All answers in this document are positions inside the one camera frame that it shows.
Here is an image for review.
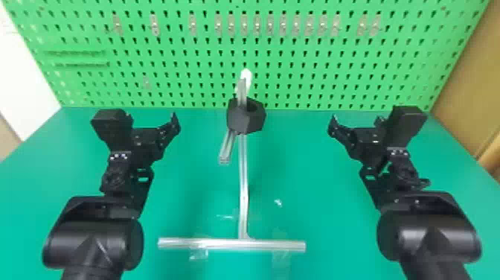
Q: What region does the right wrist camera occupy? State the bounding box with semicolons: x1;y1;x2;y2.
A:
384;105;429;150

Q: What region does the black nut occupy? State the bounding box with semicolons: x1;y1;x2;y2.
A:
226;98;268;136

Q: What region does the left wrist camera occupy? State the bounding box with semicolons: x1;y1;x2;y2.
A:
90;109;135;153

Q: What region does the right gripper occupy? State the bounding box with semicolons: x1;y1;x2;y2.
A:
327;114;388;168

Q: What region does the metal stand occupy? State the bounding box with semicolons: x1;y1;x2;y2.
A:
157;69;307;253

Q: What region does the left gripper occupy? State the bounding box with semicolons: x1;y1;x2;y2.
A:
130;112;182;168

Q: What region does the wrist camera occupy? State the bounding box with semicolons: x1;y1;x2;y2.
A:
384;105;429;150
90;109;135;153

